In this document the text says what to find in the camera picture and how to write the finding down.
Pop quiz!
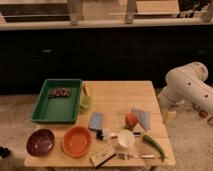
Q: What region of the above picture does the grey blue towel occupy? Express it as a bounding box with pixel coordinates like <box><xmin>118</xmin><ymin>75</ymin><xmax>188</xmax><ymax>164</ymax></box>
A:
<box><xmin>132</xmin><ymin>109</ymin><xmax>150</xmax><ymax>131</ymax></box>

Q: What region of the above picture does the brown snack bar in tray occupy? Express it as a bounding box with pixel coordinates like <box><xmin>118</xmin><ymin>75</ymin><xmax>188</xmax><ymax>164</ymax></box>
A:
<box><xmin>48</xmin><ymin>88</ymin><xmax>71</xmax><ymax>98</ymax></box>

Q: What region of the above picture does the silver fork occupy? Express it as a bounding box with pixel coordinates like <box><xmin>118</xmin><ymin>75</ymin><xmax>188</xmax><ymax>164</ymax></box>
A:
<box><xmin>117</xmin><ymin>153</ymin><xmax>155</xmax><ymax>160</ymax></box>

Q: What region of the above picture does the red orange bowl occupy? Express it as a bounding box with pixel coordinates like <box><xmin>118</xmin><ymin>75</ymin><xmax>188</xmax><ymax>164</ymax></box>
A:
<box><xmin>62</xmin><ymin>126</ymin><xmax>91</xmax><ymax>158</ymax></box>

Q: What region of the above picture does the black white brush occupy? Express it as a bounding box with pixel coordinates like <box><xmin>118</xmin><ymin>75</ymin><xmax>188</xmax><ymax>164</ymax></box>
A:
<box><xmin>96</xmin><ymin>128</ymin><xmax>142</xmax><ymax>141</ymax></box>

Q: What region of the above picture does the blue sponge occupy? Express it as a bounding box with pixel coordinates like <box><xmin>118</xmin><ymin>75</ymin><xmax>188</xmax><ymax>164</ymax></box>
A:
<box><xmin>88</xmin><ymin>112</ymin><xmax>103</xmax><ymax>131</ymax></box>

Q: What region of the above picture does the orange topped jar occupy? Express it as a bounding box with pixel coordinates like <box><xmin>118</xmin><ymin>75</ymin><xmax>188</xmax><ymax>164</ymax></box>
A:
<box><xmin>125</xmin><ymin>112</ymin><xmax>138</xmax><ymax>130</ymax></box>

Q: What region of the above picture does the white cup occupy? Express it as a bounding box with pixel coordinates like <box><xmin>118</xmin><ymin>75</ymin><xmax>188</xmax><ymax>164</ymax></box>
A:
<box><xmin>117</xmin><ymin>130</ymin><xmax>135</xmax><ymax>148</ymax></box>

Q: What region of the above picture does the green chili pepper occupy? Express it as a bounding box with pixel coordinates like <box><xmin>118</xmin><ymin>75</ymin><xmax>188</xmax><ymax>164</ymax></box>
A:
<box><xmin>142</xmin><ymin>135</ymin><xmax>166</xmax><ymax>162</ymax></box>

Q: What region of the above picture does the yellow object behind cup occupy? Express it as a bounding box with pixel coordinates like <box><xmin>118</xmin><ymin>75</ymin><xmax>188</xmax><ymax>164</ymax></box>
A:
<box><xmin>83</xmin><ymin>83</ymin><xmax>91</xmax><ymax>96</ymax></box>

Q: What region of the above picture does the wooden block with black edge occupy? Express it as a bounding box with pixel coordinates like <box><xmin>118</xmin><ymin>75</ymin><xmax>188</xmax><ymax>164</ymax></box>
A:
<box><xmin>90</xmin><ymin>147</ymin><xmax>116</xmax><ymax>168</ymax></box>

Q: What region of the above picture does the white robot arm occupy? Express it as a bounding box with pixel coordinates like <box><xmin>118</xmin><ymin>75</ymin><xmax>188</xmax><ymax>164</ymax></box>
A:
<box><xmin>158</xmin><ymin>62</ymin><xmax>213</xmax><ymax>123</ymax></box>

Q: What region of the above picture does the green plastic tray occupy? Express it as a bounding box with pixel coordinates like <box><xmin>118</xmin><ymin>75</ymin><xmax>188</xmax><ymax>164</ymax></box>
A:
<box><xmin>31</xmin><ymin>79</ymin><xmax>82</xmax><ymax>124</ymax></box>

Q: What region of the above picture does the black object on floor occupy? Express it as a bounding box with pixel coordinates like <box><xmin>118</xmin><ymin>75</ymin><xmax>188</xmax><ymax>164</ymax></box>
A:
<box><xmin>0</xmin><ymin>146</ymin><xmax>11</xmax><ymax>158</ymax></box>

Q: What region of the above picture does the dark purple bowl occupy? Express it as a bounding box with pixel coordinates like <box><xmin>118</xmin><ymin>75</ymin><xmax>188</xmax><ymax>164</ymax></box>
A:
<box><xmin>26</xmin><ymin>129</ymin><xmax>55</xmax><ymax>157</ymax></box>

